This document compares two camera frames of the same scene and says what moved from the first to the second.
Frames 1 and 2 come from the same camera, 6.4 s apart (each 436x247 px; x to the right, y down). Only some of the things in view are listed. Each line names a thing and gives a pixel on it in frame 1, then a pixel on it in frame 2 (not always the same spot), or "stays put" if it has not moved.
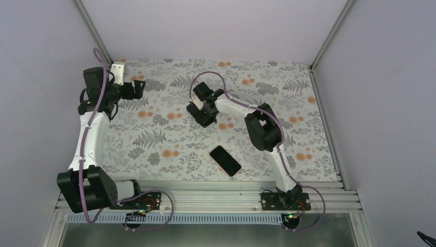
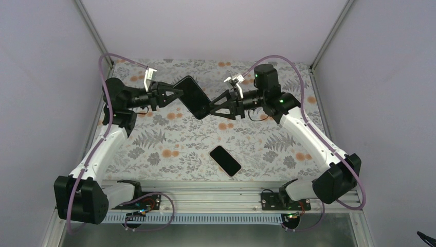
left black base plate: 150,201 stays put
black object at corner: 431,240 stays put
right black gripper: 214,113 → 236,105
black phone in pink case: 226,162 stays put
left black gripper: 129,94 → 159,89
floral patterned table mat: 153,137 stays put
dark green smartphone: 199,116 → 194,98
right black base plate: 271,201 stays put
